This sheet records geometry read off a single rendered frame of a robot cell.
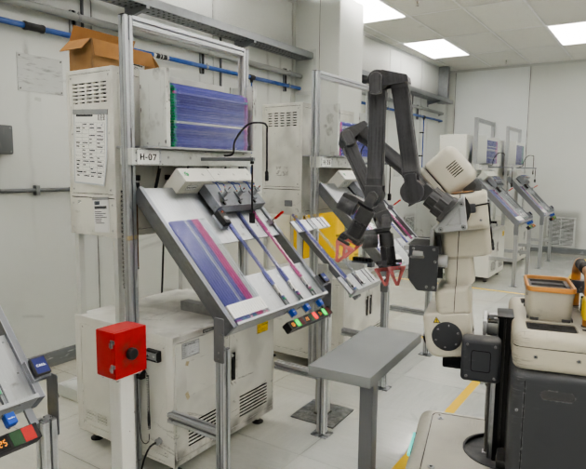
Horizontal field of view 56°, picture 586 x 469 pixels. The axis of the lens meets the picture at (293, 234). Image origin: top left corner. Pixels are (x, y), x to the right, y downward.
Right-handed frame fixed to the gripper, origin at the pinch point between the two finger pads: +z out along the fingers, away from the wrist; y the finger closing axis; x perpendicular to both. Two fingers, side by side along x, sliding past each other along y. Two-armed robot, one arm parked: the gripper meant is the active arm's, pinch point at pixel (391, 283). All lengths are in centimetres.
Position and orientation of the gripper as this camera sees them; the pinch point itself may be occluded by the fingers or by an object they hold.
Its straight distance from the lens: 218.8
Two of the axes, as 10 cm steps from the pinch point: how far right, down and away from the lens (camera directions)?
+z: 0.9, 9.9, -0.8
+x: 9.5, -0.6, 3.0
